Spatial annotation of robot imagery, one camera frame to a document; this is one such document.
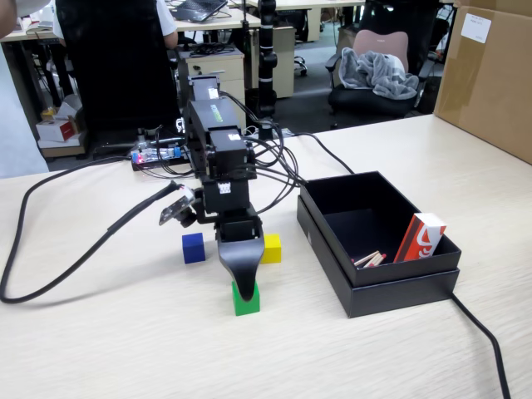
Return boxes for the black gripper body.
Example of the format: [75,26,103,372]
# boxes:
[214,207,266,244]

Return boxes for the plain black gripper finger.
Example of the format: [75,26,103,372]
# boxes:
[216,239,266,303]

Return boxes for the green cube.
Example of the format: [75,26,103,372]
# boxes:
[231,280,261,317]

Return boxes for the yellow cube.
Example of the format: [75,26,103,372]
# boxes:
[259,233,283,264]

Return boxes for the blue cube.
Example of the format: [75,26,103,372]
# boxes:
[181,232,207,264]

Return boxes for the control board with red LED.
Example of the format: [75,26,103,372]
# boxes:
[130,145,186,172]

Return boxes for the black open box tray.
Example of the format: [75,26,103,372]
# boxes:
[299,170,463,288]

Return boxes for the black jointed pole white rings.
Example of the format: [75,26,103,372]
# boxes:
[255,0,278,140]

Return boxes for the beige drawer cabinet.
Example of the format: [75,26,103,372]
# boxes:
[178,45,246,126]

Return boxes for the black open box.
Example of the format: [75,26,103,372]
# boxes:
[296,195,461,319]

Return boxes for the thin black stand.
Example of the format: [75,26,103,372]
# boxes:
[240,0,254,91]

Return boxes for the beige side cabinet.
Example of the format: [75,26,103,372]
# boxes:
[272,25,297,100]

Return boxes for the red white matchbox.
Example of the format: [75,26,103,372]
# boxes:
[392,212,448,264]

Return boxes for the flat brown cardboard box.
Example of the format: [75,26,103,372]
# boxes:
[39,136,89,160]

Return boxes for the beige desk with laptop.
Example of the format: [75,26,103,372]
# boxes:
[165,7,263,32]

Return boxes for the large black office chair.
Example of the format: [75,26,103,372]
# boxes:
[55,0,184,161]

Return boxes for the grey blanket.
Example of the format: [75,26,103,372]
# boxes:
[338,47,420,101]

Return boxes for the white red carton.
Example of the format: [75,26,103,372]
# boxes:
[35,117,82,146]

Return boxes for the person in white shirt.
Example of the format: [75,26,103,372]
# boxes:
[52,0,180,50]

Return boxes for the black laptop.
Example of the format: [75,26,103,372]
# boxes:
[170,0,229,22]

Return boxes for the pink office chair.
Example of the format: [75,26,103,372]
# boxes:
[325,28,429,130]

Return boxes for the beige empty desk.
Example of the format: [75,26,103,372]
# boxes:
[265,0,367,42]

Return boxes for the blurred passing person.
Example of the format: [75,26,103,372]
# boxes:
[0,0,50,178]

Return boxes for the beige desk with books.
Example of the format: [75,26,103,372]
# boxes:
[2,16,63,43]

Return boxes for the large brown cardboard box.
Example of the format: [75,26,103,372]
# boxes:
[432,0,532,165]

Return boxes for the white label sticker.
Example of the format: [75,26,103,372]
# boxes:
[460,12,492,44]

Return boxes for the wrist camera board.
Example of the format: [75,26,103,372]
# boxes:
[158,186,197,228]

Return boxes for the thin black wire bundle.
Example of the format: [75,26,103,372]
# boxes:
[224,93,309,214]

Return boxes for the thick black camera cable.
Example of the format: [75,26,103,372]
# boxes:
[0,155,185,304]

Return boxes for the thick black power cable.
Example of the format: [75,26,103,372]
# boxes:
[286,131,512,399]

